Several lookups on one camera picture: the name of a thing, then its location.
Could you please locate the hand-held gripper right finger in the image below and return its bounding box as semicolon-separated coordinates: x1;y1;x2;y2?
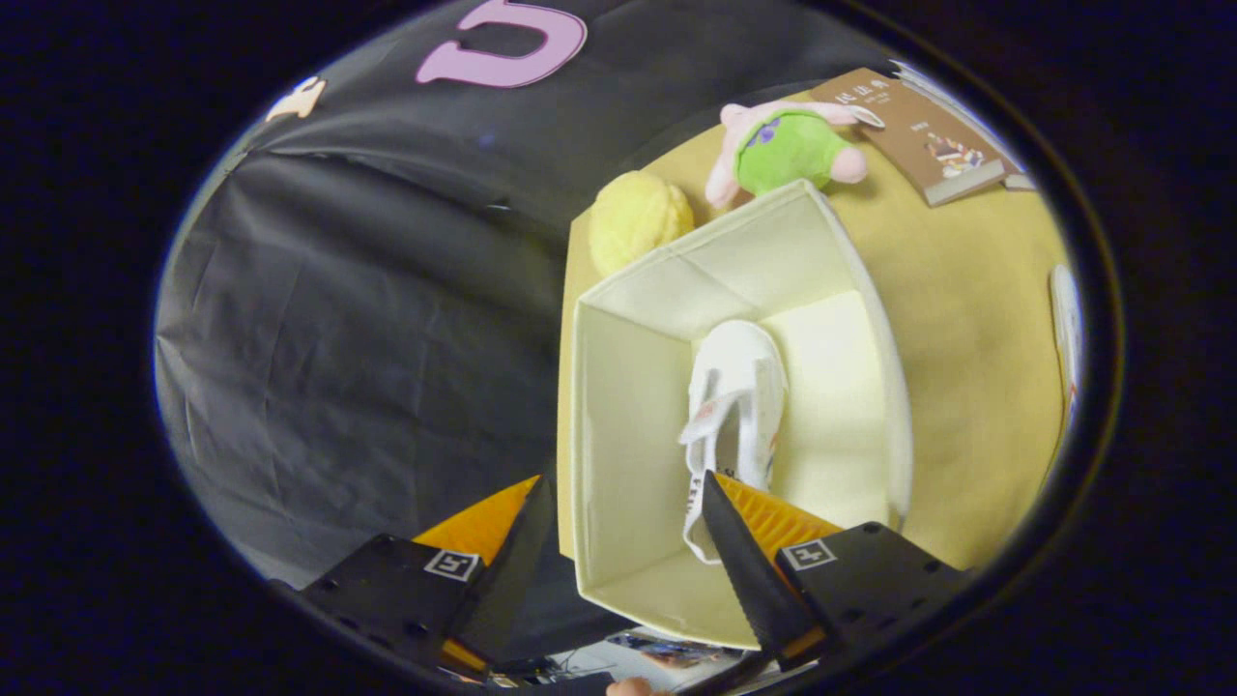
698;471;970;675

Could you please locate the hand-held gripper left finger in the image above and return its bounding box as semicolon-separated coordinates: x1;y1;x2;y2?
273;474;557;680

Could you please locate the white canvas shoe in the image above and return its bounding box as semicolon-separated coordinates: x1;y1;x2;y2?
677;319;790;566
1048;263;1086;457

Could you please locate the beige fabric storage box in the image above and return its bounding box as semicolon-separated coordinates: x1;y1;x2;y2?
569;178;915;652

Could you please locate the yellow plush toy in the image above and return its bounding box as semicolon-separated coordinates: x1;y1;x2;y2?
588;170;696;279

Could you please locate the pink and green plush toy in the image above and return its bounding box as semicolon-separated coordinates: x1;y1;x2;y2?
705;100;886;211

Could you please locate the brown cover book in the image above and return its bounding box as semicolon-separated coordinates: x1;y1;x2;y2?
810;67;1008;208

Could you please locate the dark brown book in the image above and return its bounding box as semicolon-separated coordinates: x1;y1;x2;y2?
889;60;1043;192

